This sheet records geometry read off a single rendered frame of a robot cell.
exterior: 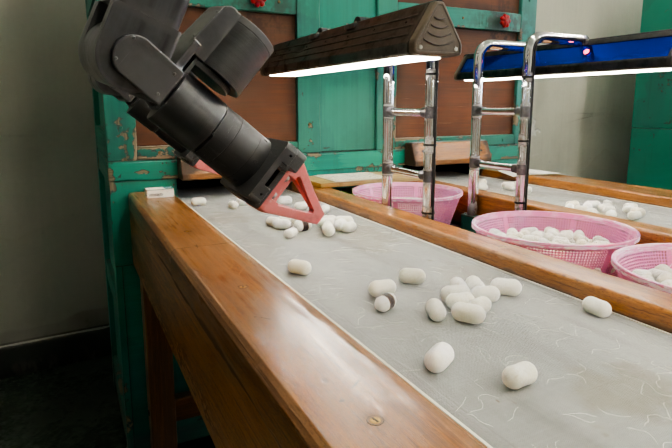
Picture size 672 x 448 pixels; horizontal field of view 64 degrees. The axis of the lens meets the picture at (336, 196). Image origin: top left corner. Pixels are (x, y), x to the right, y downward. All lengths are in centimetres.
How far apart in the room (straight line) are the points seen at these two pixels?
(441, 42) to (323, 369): 47
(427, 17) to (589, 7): 311
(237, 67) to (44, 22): 172
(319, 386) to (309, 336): 9
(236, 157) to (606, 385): 38
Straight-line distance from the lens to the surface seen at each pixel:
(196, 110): 50
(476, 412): 46
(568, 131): 370
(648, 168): 361
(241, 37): 52
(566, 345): 60
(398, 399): 42
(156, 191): 129
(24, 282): 227
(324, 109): 154
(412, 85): 170
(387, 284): 67
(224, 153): 51
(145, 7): 48
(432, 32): 75
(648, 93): 361
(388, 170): 115
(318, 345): 49
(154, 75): 48
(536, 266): 77
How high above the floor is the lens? 98
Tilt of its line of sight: 10 degrees down
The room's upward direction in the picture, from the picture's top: straight up
